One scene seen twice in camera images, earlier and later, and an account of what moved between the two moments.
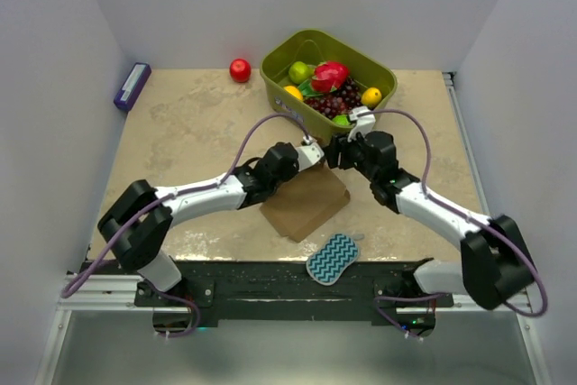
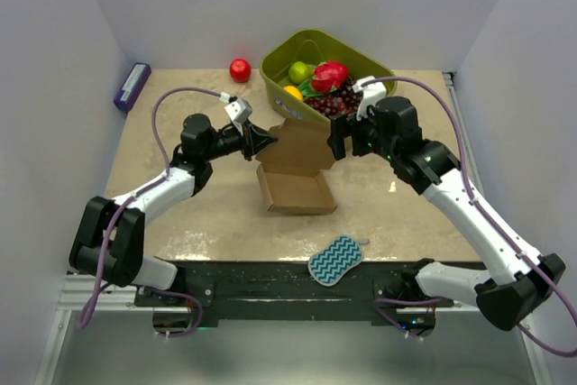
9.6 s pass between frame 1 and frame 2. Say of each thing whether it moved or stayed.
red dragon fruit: stayed
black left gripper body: moved
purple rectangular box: stayed
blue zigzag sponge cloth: stayed
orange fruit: stayed
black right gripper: moved
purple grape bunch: stayed
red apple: stayed
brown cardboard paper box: moved
